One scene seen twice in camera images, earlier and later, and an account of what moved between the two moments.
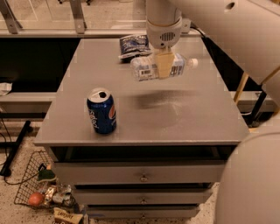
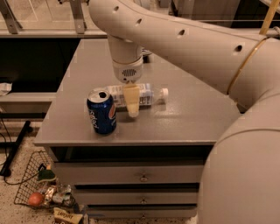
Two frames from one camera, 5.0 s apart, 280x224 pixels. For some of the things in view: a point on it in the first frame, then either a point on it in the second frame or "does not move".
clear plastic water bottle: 144,67 to 149,94
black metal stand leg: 5,171 does not move
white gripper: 163,35 to 128,73
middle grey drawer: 142,196 does not move
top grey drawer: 139,172 does not move
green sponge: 45,175 does not move
